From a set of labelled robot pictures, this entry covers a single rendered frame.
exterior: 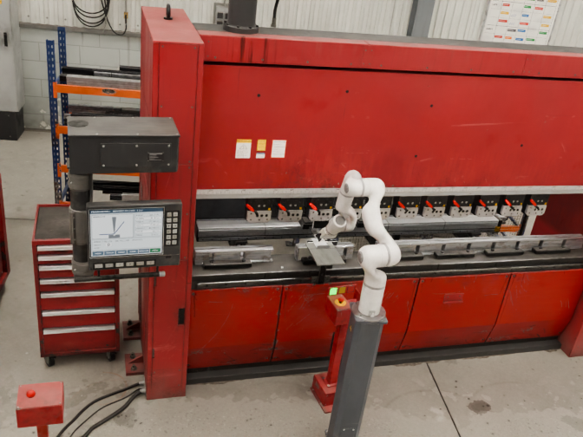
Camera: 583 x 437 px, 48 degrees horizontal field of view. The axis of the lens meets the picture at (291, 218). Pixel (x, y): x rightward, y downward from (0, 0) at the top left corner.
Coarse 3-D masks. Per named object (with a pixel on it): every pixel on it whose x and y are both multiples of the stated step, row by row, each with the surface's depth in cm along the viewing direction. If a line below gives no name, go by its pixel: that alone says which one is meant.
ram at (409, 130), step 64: (256, 64) 356; (256, 128) 370; (320, 128) 380; (384, 128) 392; (448, 128) 404; (512, 128) 417; (576, 128) 430; (384, 192) 414; (448, 192) 428; (512, 192) 442; (576, 192) 458
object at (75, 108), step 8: (72, 104) 564; (80, 104) 565; (72, 112) 541; (80, 112) 543; (88, 112) 565; (96, 112) 566; (104, 112) 567; (112, 112) 559; (120, 112) 562; (128, 112) 564; (136, 112) 566; (64, 120) 534
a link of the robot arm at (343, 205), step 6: (342, 198) 373; (348, 198) 372; (336, 204) 380; (342, 204) 375; (348, 204) 375; (342, 210) 378; (348, 210) 379; (354, 210) 387; (354, 216) 384; (348, 222) 390; (354, 222) 387; (348, 228) 390
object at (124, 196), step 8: (96, 184) 597; (104, 184) 598; (112, 184) 598; (120, 184) 599; (128, 184) 600; (136, 184) 602; (104, 192) 588; (112, 192) 589; (120, 192) 590; (128, 192) 591; (136, 192) 592
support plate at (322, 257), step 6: (312, 246) 416; (330, 246) 419; (312, 252) 409; (318, 252) 410; (324, 252) 411; (330, 252) 412; (336, 252) 412; (318, 258) 403; (324, 258) 404; (330, 258) 405; (336, 258) 406; (318, 264) 397; (324, 264) 399; (330, 264) 400; (336, 264) 401
